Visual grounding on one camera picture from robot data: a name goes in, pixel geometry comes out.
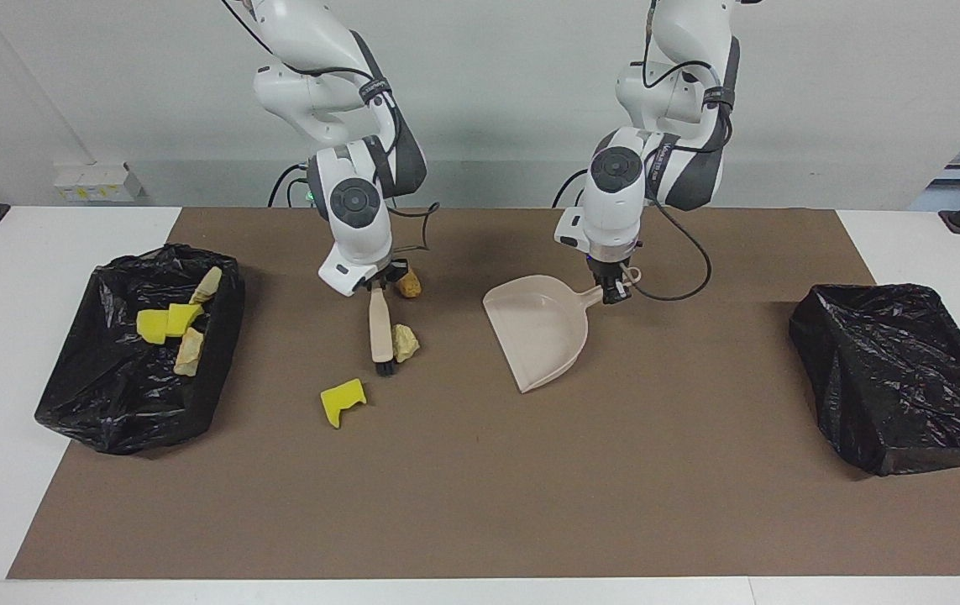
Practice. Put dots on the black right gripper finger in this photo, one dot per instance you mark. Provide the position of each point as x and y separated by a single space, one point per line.
390 286
369 287

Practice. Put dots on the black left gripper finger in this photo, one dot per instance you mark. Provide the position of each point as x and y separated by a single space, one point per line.
610 294
625 287

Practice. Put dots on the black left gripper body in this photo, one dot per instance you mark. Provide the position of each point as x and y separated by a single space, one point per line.
605 269

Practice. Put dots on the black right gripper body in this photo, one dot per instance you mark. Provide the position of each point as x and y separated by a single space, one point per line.
396 270

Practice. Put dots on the brown oval bread nugget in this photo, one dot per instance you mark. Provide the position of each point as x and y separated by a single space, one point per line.
410 286

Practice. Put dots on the beige hand brush black bristles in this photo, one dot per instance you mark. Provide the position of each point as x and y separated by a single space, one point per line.
380 328

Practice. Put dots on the pale yellow food piece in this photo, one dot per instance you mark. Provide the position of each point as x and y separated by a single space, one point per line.
406 343

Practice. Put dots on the beige plastic dustpan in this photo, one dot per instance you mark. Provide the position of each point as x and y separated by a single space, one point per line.
542 332

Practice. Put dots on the notched yellow sponge piece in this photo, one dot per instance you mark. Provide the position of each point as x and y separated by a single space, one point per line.
341 399

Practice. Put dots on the striped toy croissant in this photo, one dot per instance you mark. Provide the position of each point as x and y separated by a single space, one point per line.
207 286
189 353

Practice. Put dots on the small yellow sponge piece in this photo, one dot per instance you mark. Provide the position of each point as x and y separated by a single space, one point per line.
184 318

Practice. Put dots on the large yellow sponge piece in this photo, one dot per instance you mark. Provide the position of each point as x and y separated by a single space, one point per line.
152 327

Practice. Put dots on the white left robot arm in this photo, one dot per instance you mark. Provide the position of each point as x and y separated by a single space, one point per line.
689 92

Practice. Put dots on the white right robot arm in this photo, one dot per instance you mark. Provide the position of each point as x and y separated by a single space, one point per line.
312 50

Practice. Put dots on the black bag lined bin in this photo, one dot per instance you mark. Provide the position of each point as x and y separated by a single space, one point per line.
110 395
899 378

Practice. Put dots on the brown table mat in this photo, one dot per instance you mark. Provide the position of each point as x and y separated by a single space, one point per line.
480 521

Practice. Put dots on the white wall socket box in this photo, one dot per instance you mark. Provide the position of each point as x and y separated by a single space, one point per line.
97 183

